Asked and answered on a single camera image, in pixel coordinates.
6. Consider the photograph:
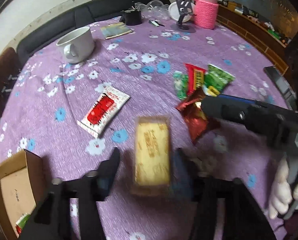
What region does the pink knitted-sleeve bottle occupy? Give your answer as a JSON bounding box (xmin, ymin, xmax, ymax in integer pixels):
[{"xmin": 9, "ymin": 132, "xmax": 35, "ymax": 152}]
[{"xmin": 193, "ymin": 0, "xmax": 218, "ymax": 29}]

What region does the white plate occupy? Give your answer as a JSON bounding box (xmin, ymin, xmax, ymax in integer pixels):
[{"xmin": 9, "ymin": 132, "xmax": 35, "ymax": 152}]
[{"xmin": 168, "ymin": 2, "xmax": 193, "ymax": 23}]

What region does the light green candy packet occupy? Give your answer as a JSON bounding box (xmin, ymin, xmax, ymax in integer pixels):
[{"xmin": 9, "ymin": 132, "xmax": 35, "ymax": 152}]
[{"xmin": 173, "ymin": 71, "xmax": 189, "ymax": 100}]

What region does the black pouch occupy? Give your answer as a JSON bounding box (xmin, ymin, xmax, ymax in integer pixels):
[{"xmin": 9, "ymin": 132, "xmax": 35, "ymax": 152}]
[{"xmin": 119, "ymin": 9, "xmax": 142, "ymax": 26}]

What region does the cardboard box tray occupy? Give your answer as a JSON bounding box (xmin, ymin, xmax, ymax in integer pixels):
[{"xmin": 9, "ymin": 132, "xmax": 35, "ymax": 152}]
[{"xmin": 0, "ymin": 150, "xmax": 46, "ymax": 239}]

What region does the green snack packet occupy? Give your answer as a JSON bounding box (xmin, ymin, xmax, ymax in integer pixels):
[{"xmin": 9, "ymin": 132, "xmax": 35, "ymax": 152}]
[{"xmin": 203, "ymin": 64, "xmax": 235, "ymax": 97}]

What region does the wooden side cabinet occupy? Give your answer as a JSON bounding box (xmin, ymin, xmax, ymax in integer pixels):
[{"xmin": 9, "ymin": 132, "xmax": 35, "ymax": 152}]
[{"xmin": 217, "ymin": 5, "xmax": 291, "ymax": 76}]

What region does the dark red foil snack packet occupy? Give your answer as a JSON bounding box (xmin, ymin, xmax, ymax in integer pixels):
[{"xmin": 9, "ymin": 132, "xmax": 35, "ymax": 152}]
[{"xmin": 176, "ymin": 88, "xmax": 221, "ymax": 145}]

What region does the small booklet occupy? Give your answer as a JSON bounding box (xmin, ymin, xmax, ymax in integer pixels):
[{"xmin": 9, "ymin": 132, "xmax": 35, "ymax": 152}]
[{"xmin": 100, "ymin": 22, "xmax": 133, "ymax": 40}]

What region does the black sofa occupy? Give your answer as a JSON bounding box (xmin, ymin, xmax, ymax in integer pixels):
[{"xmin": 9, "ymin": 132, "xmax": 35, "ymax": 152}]
[{"xmin": 16, "ymin": 0, "xmax": 171, "ymax": 66}]

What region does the white ceramic mug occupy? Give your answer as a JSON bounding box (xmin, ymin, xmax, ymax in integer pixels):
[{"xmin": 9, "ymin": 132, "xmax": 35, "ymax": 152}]
[{"xmin": 56, "ymin": 26, "xmax": 95, "ymax": 64}]

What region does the black phone stand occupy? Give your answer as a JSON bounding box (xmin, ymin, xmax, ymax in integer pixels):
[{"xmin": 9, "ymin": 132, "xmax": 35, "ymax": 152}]
[{"xmin": 171, "ymin": 0, "xmax": 196, "ymax": 33}]

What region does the red white snack packet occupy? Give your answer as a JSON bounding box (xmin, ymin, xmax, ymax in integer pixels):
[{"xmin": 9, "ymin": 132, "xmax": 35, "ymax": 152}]
[{"xmin": 77, "ymin": 86, "xmax": 130, "ymax": 139}]

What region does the white gloved right hand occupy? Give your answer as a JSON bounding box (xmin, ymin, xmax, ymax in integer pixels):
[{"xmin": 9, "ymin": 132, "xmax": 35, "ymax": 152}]
[{"xmin": 268, "ymin": 157, "xmax": 298, "ymax": 219}]

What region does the yellow cake snack packet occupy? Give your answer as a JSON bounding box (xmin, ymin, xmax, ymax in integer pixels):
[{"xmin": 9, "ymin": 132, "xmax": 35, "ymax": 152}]
[{"xmin": 131, "ymin": 116, "xmax": 172, "ymax": 197}]

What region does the purple floral tablecloth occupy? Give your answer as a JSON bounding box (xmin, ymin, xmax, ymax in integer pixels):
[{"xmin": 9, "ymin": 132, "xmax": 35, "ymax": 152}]
[{"xmin": 0, "ymin": 18, "xmax": 285, "ymax": 239}]

